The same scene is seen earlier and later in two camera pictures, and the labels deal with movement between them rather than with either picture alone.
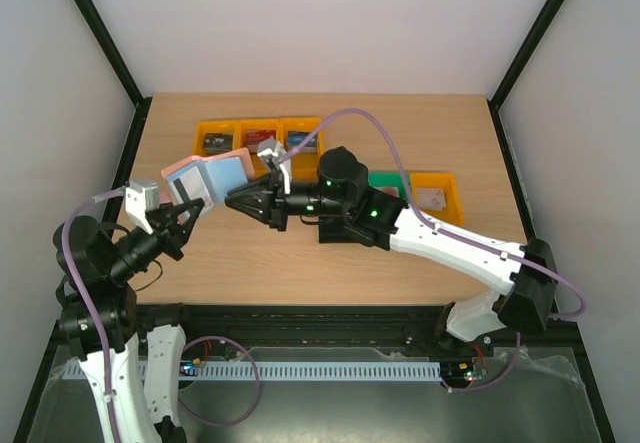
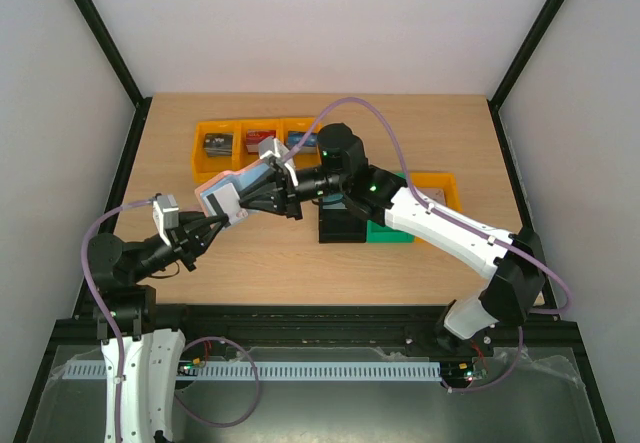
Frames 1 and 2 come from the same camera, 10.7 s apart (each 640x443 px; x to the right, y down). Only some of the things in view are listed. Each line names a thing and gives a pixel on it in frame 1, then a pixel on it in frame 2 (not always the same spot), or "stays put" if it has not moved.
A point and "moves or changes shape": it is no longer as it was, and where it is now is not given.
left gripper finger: x=169 y=212 -> x=194 y=221
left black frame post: x=100 y=33 stays put
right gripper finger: x=263 y=216 -> x=279 y=206
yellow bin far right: x=452 y=212 stays put
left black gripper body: x=168 y=235 -> x=183 y=245
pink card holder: x=211 y=178 moves or changes shape
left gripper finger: x=186 y=230 -> x=204 y=248
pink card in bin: x=430 y=198 stays put
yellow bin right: x=304 y=161 stays put
